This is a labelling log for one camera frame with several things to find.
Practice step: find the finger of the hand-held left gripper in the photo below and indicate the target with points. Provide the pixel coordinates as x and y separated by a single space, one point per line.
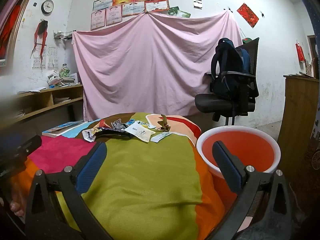
30 143
7 142

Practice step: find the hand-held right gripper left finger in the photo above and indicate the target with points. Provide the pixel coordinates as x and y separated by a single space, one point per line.
91 166

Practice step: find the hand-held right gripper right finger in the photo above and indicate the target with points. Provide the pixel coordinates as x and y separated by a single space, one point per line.
227 166

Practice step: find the red plastic bucket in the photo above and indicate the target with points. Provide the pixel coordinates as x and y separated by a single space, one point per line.
240 145

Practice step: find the white wrapper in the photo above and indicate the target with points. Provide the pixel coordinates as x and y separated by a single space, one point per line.
88 134

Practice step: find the dark purple snack wrapper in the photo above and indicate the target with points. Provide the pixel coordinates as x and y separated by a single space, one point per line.
112 133

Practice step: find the red brown snack wrapper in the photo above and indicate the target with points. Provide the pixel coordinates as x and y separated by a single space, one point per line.
101 124

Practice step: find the grey wrapper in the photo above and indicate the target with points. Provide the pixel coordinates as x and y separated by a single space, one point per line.
117 125

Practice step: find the blue printed packet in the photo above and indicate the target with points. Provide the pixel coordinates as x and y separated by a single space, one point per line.
130 122

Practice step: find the white paper packet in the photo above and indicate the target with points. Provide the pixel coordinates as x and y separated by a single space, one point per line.
140 132

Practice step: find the small white blue packet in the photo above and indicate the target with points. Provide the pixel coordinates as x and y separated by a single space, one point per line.
143 123

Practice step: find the leafy twig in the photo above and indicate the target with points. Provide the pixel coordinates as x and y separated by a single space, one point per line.
163 125

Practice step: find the person's left hand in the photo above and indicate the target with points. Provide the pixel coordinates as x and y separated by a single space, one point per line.
16 200

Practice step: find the blue cover book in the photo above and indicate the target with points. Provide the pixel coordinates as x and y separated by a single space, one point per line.
62 128

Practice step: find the books in shelf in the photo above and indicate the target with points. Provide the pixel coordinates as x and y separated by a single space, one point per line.
61 100

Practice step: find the wooden desk shelf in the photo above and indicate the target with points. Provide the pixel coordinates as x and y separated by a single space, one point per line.
50 92

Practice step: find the colourful patchwork blanket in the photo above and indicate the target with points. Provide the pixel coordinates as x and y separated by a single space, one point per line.
150 180

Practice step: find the black office chair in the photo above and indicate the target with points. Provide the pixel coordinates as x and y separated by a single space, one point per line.
220 102

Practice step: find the stack of books and papers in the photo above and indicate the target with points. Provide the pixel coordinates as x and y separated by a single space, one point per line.
60 80

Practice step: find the wooden cabinet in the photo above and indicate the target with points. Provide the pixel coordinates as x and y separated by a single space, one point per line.
297 130

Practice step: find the glass jar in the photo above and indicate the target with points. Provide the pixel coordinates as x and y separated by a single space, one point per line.
64 71

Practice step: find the dark blue backpack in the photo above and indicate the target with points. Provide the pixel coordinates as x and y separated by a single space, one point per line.
227 65

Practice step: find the red hanging scarf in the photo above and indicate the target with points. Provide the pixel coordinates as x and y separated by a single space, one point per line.
40 33

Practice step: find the red cloth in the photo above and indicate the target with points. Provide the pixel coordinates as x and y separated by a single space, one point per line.
7 30

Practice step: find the papers on cabinet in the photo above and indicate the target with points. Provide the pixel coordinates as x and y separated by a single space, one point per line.
300 74

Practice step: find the pink hanging sheet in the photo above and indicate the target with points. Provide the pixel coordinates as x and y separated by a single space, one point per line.
150 62

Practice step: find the green red hanging fan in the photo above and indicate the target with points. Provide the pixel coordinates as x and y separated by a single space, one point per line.
246 40

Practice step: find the red hanging ornament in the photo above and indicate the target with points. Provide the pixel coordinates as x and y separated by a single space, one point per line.
300 52

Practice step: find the paper wall calendar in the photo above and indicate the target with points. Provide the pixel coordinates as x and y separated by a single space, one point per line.
47 57

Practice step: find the curved wooden frame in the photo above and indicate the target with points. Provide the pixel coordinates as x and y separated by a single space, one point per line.
22 17

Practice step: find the round wall clock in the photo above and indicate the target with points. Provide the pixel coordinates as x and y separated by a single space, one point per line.
47 6

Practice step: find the wooden door frame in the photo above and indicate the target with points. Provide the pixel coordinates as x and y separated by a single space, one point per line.
312 55

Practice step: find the red paper wall decoration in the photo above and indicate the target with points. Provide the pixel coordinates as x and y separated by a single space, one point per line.
247 15

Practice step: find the black wall hook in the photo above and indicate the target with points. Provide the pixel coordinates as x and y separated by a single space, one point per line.
228 9
262 14

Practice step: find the green wall photos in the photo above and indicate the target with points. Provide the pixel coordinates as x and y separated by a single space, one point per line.
178 12

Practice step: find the group of wall certificates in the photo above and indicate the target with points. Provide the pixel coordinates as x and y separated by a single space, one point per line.
132 7

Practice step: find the black white wall picture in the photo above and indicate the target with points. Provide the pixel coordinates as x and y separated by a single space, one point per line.
197 3

